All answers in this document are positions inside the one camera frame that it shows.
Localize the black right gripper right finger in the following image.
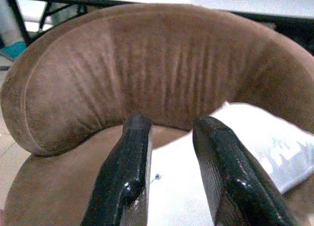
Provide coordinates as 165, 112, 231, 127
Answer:
192, 116, 301, 226

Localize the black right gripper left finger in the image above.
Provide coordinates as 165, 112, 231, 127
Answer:
82, 113, 154, 226

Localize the brown suede round-back sofa chair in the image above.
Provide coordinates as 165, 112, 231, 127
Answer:
0, 2, 314, 226

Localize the teal object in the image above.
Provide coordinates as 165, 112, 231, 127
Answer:
4, 41, 27, 63

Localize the black metal frame table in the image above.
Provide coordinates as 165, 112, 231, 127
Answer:
3, 0, 314, 72

